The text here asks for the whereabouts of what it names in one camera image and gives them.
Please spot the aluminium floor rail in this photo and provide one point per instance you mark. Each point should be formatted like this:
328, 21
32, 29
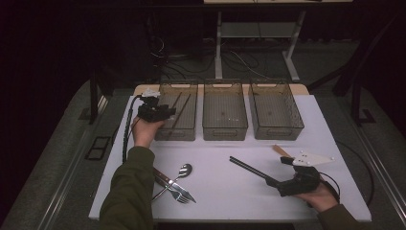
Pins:
63, 188
383, 169

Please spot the clear grey plastic bin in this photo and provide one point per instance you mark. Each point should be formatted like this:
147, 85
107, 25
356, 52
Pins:
274, 110
225, 111
183, 127

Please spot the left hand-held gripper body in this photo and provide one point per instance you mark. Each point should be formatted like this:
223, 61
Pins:
151, 111

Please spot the white metal desk frame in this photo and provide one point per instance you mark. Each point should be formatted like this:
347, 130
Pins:
255, 29

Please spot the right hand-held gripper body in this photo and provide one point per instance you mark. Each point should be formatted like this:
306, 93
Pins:
303, 185

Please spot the black chopstick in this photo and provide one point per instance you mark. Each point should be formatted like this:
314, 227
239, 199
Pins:
247, 166

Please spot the light wooden utensil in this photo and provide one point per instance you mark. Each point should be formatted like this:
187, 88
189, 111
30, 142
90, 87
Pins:
281, 150

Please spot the black floor socket frame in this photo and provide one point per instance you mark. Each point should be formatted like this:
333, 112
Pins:
97, 148

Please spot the person's left hand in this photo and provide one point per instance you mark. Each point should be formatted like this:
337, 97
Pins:
145, 132

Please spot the black metal stand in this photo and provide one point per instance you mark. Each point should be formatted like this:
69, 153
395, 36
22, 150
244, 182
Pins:
356, 105
93, 102

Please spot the person's right hand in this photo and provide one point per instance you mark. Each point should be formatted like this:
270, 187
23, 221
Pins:
320, 199

